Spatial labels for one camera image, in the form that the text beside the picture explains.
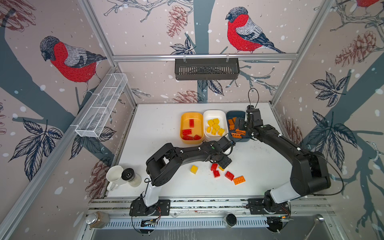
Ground orange lego brick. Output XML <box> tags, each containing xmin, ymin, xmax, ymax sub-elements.
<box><xmin>228</xmin><ymin>119</ymin><xmax>235</xmax><ymax>131</ymax></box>
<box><xmin>233</xmin><ymin>176</ymin><xmax>246</xmax><ymax>185</ymax></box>

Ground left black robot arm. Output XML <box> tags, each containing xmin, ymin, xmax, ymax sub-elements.
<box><xmin>139</xmin><ymin>137</ymin><xmax>236</xmax><ymax>216</ymax></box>

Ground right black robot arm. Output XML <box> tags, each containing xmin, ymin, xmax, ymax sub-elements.
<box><xmin>245</xmin><ymin>105</ymin><xmax>331</xmax><ymax>214</ymax></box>

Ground dark teal plastic container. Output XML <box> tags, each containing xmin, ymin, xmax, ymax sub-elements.
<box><xmin>226</xmin><ymin>111</ymin><xmax>251</xmax><ymax>142</ymax></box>

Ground white plastic container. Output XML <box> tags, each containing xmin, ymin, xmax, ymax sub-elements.
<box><xmin>203</xmin><ymin>110</ymin><xmax>229</xmax><ymax>141</ymax></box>

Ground yellow plastic container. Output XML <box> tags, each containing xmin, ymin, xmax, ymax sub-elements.
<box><xmin>180</xmin><ymin>112</ymin><xmax>205</xmax><ymax>145</ymax></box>

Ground small black lidded cup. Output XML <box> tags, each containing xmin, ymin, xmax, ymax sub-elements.
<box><xmin>121</xmin><ymin>168</ymin><xmax>142</xmax><ymax>188</ymax></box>

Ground white ceramic mug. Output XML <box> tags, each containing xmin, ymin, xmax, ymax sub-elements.
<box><xmin>106</xmin><ymin>166</ymin><xmax>128</xmax><ymax>192</ymax></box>

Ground small glass jar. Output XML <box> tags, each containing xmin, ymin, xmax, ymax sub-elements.
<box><xmin>86</xmin><ymin>211</ymin><xmax>110</xmax><ymax>229</ymax></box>

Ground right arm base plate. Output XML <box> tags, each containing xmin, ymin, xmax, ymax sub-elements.
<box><xmin>246</xmin><ymin>199</ymin><xmax>291</xmax><ymax>215</ymax></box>

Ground black wire hanging basket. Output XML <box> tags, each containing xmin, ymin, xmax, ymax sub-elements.
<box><xmin>174</xmin><ymin>57</ymin><xmax>241</xmax><ymax>81</ymax></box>

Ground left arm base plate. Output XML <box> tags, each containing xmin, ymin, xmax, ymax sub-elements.
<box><xmin>129</xmin><ymin>198</ymin><xmax>171</xmax><ymax>217</ymax></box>

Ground white mesh wire tray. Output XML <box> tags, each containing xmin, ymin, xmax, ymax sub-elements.
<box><xmin>75</xmin><ymin>73</ymin><xmax>128</xmax><ymax>138</ymax></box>

